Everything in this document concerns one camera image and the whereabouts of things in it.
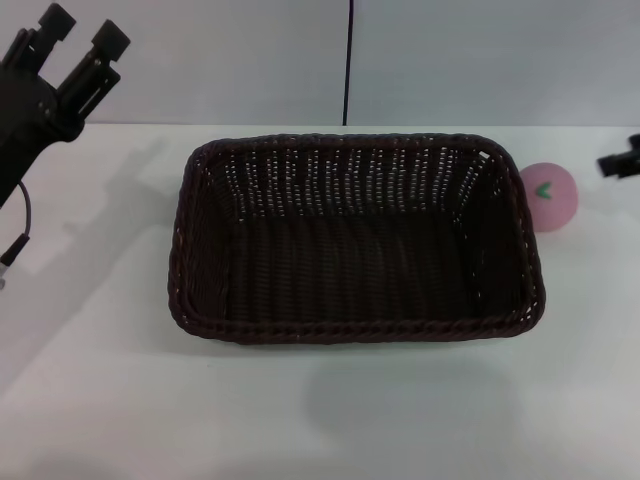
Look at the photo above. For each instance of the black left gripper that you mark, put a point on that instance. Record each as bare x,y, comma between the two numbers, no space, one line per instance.
25,115

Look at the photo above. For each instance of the dark brown woven basket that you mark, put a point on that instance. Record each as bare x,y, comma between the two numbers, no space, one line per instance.
360,260

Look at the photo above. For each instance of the black vertical pole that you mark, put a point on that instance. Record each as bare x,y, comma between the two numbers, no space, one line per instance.
348,60

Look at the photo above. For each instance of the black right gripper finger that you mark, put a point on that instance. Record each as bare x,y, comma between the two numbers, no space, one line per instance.
620,164
635,139

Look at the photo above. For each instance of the pink peach toy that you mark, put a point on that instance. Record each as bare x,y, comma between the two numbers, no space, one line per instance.
555,205

